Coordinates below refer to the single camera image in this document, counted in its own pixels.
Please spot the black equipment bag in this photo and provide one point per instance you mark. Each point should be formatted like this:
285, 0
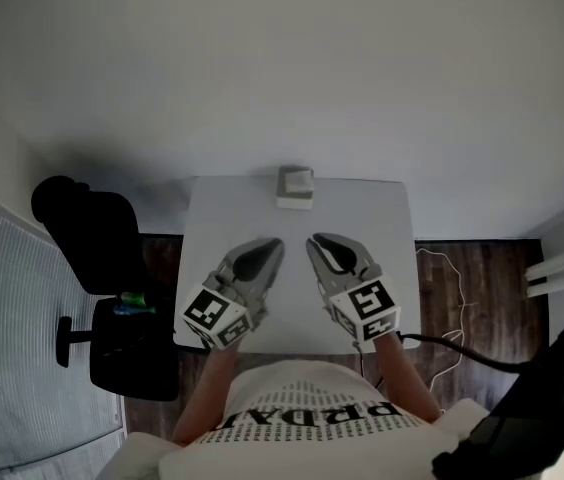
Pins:
537, 408

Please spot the person's right forearm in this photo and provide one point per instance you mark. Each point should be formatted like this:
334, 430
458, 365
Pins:
404, 378

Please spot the green plastic item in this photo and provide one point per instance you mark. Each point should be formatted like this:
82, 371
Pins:
133, 298

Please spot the person's left forearm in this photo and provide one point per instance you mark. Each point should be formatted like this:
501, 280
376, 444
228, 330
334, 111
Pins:
202, 398

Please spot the black office chair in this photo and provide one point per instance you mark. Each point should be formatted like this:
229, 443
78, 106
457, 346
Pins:
107, 248

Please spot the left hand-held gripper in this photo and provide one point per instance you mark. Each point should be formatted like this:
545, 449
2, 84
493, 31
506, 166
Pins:
212, 315

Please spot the white table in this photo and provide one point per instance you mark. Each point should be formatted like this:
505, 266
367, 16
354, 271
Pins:
242, 208

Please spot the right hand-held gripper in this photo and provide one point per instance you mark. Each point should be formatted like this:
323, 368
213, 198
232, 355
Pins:
369, 308

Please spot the grey and white tissue box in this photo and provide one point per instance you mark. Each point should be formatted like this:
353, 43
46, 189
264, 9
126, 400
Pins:
294, 202

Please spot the person's white printed shirt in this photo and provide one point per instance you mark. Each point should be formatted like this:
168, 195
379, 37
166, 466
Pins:
312, 448

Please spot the grey window blinds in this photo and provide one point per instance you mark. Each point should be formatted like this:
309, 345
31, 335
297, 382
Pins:
7, 343

